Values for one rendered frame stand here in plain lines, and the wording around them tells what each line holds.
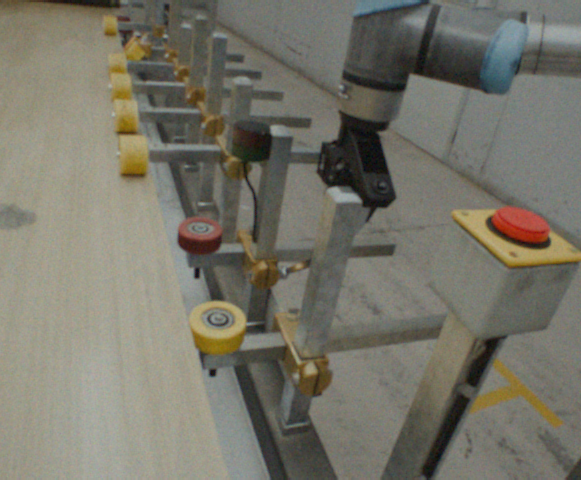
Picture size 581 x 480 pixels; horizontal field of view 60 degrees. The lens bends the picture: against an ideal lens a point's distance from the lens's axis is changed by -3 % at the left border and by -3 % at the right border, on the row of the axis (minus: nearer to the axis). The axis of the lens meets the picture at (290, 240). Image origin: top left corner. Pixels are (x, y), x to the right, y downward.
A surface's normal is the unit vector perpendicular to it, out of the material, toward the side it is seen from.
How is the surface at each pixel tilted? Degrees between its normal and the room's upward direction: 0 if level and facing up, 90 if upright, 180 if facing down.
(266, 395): 0
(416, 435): 90
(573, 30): 58
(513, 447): 0
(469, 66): 110
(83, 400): 0
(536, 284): 90
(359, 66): 90
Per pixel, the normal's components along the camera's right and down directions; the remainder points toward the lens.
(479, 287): -0.94, 0.04
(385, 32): -0.31, 0.42
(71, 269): 0.15, -0.85
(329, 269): 0.32, 0.52
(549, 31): -0.29, -0.11
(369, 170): 0.33, -0.44
